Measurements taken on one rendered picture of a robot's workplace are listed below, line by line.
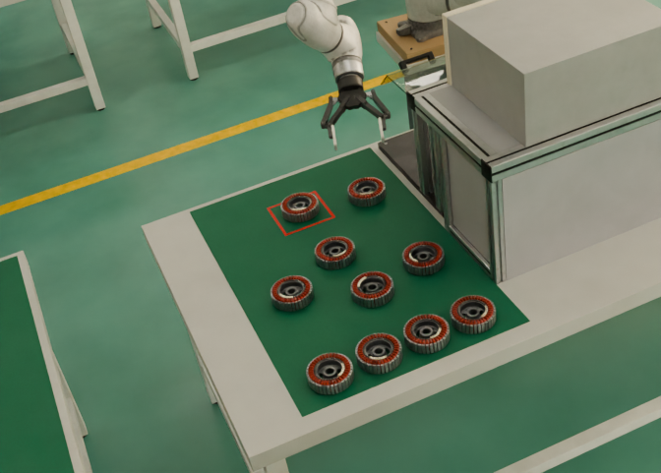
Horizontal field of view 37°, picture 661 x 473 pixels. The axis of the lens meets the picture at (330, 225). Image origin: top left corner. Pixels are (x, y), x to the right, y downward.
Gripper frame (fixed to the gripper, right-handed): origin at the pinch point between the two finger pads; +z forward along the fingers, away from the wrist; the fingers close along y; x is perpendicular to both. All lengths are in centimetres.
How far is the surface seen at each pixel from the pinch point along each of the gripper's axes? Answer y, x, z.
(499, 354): -25, 16, 72
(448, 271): -18.0, 1.8, 43.8
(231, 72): 61, -199, -161
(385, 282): -1.1, 7.0, 46.0
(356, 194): 3.0, -12.8, 10.4
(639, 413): -68, -41, 80
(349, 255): 7.2, -0.1, 34.1
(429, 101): -19.9, 20.3, 2.5
